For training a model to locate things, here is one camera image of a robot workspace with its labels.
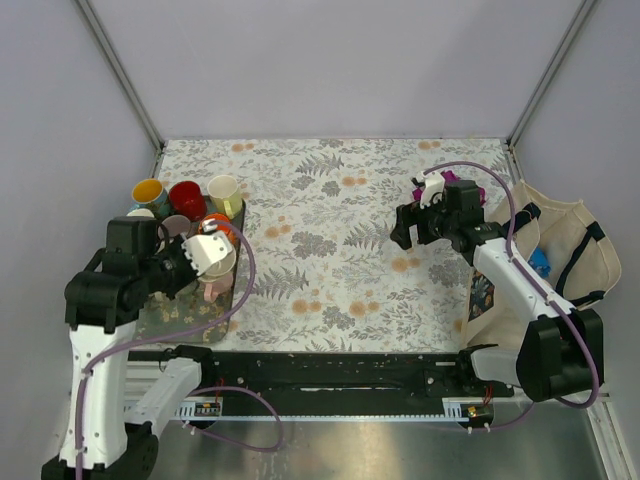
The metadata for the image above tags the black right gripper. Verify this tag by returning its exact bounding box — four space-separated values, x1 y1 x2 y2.
389 191 458 251

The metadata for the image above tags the lilac mug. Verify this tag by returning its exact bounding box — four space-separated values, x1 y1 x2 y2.
158 215 192 248

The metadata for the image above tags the light pink ribbed mug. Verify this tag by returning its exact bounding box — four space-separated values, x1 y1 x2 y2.
198 250 237 302

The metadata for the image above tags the dark teal mug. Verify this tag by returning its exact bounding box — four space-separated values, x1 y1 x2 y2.
127 208 155 218

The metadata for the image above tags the orange mug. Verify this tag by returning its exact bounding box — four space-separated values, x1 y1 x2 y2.
198 213 236 244

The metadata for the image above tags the red mug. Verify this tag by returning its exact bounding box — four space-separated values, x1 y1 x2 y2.
169 181 207 222

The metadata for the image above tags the blue floral mug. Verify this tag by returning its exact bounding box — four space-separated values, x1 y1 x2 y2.
131 178 171 218

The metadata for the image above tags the light green faceted mug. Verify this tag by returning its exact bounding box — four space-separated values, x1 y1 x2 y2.
207 175 243 219

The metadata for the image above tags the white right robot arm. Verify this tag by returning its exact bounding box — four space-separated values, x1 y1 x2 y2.
390 180 603 403

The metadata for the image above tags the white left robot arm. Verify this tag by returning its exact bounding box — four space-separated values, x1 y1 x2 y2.
41 216 233 479

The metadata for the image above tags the purple candy bag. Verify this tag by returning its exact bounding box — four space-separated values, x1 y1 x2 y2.
411 170 486 206

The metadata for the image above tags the blue packet inside bag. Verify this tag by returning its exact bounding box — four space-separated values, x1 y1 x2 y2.
528 248 551 278

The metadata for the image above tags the cream canvas tote bag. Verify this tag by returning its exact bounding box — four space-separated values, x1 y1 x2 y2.
461 181 621 349

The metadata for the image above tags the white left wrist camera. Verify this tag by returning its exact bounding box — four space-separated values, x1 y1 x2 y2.
182 232 235 277

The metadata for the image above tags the white cable duct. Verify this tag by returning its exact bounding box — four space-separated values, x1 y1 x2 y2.
173 399 223 422

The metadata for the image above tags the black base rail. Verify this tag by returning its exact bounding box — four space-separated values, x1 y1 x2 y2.
127 349 515 399

